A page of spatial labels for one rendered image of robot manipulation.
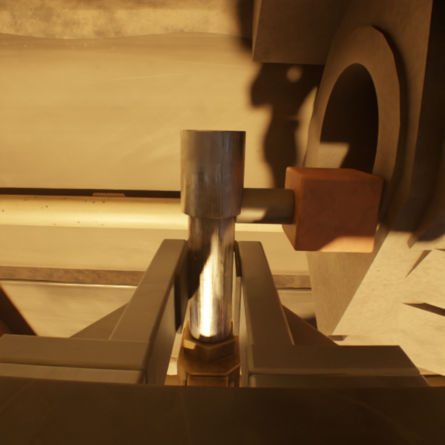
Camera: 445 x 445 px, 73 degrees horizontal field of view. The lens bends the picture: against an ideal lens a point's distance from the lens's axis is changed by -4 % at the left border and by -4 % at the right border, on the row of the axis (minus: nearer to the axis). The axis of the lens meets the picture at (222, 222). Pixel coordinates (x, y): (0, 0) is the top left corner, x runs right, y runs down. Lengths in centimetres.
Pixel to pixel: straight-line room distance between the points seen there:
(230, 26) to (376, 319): 23
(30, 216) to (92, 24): 20
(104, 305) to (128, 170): 26
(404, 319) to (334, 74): 15
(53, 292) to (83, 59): 36
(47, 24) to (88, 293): 36
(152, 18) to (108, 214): 18
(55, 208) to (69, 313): 26
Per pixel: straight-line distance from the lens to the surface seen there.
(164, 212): 33
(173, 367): 67
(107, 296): 51
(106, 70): 30
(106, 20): 29
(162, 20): 28
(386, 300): 18
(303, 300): 50
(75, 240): 43
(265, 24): 22
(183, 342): 17
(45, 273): 52
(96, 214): 35
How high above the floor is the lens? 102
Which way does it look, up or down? 48 degrees down
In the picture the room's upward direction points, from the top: 179 degrees counter-clockwise
